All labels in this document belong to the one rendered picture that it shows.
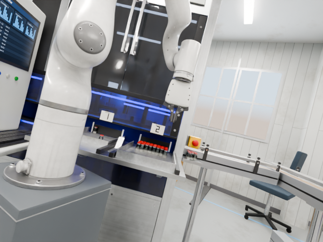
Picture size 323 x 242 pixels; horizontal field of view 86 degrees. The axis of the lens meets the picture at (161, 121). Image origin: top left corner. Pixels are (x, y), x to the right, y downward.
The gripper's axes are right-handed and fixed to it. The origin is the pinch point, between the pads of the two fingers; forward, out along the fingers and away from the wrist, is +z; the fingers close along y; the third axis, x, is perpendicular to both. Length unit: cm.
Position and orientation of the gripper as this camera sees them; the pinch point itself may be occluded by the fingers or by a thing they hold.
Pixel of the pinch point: (173, 117)
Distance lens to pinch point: 72.2
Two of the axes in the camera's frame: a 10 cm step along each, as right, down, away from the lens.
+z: -2.4, 9.7, 0.0
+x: -0.3, -0.1, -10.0
